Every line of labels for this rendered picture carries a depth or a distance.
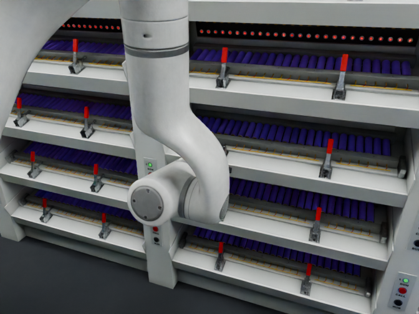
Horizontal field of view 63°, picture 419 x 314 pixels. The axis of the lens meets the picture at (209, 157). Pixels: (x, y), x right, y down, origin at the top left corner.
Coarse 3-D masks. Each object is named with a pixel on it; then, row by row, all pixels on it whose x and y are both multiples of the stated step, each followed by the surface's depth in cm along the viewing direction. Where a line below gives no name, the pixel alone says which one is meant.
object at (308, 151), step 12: (228, 144) 94; (240, 144) 93; (252, 144) 91; (264, 144) 90; (276, 144) 89; (288, 144) 89; (288, 156) 88; (312, 156) 88; (324, 156) 86; (336, 156) 85; (348, 156) 84; (360, 156) 83; (372, 156) 82; (384, 156) 82; (372, 168) 82
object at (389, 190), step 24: (312, 120) 94; (336, 120) 92; (408, 144) 83; (240, 168) 89; (264, 168) 87; (288, 168) 86; (312, 168) 85; (336, 168) 84; (360, 168) 83; (384, 168) 83; (408, 168) 79; (336, 192) 83; (360, 192) 80; (384, 192) 78; (408, 192) 75
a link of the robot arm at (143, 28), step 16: (128, 0) 41; (144, 0) 41; (160, 0) 41; (176, 0) 42; (128, 16) 43; (144, 16) 42; (160, 16) 42; (176, 16) 43; (128, 32) 44; (144, 32) 43; (160, 32) 43; (176, 32) 44; (144, 48) 44; (160, 48) 44
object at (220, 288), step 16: (48, 240) 139; (64, 240) 135; (96, 256) 132; (112, 256) 129; (128, 256) 125; (208, 288) 117; (224, 288) 115; (240, 288) 112; (272, 304) 110; (288, 304) 107
